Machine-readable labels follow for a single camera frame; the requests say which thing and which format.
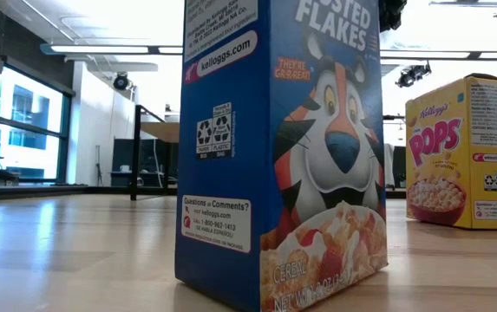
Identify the black track spotlight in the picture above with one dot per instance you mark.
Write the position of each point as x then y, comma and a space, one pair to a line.
410, 76

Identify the dark cabinet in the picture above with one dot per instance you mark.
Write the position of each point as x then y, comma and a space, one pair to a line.
148, 160

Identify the ceiling track light fixture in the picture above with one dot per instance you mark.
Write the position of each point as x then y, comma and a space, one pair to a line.
465, 3

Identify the blue Frosted Flakes cereal box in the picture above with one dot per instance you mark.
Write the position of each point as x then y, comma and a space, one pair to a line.
230, 130

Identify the round black ceiling fixture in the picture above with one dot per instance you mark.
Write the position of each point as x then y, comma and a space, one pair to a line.
121, 81

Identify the wooden shelf black metal frame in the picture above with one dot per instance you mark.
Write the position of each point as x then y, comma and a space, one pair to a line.
161, 132

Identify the long ceiling light strip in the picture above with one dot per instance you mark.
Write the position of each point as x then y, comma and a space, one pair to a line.
100, 49

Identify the black pipe frame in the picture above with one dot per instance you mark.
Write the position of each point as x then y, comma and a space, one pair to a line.
393, 117

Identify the black aluminium table frame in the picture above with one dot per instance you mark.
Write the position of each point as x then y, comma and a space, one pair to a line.
79, 190

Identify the large window with dark frame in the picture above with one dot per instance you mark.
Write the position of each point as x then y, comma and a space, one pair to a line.
31, 130

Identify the yellow Corn Pops cereal box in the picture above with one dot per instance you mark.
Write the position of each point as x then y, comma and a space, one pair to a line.
439, 143

